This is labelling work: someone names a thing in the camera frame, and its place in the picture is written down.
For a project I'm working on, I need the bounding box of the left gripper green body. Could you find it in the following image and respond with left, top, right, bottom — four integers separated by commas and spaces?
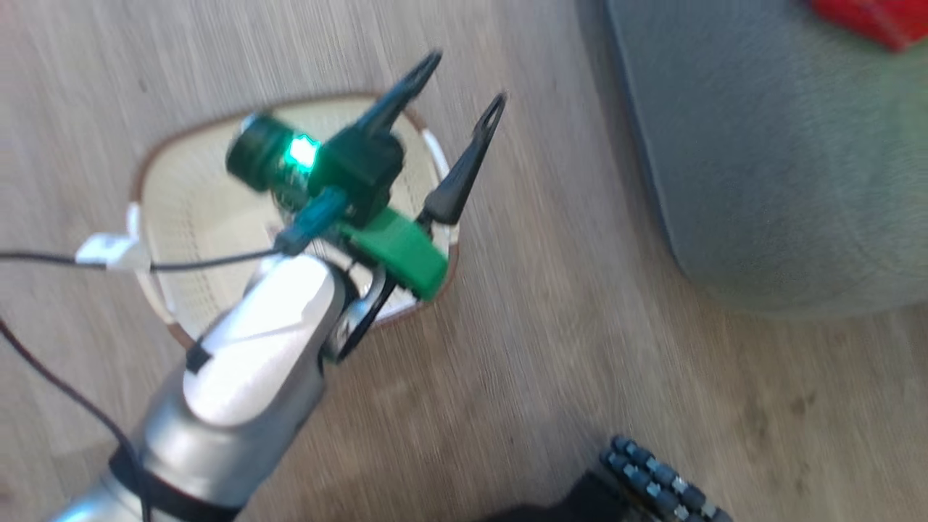
322, 207, 451, 363

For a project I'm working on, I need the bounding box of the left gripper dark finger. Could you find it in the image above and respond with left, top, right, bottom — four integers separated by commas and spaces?
357, 49, 444, 136
419, 92, 508, 226

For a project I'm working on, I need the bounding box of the red garment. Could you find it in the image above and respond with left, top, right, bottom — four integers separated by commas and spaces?
803, 0, 928, 53

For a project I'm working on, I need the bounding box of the grey fabric sofa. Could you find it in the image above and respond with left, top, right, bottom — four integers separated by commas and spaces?
604, 0, 928, 321

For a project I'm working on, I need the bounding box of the white woven plastic laundry basket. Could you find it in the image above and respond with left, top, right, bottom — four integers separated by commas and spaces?
129, 91, 460, 349

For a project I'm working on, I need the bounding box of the white cable tag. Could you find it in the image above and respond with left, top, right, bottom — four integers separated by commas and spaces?
75, 231, 151, 273

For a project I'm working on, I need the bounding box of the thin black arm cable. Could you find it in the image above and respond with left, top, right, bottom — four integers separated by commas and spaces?
0, 318, 151, 522

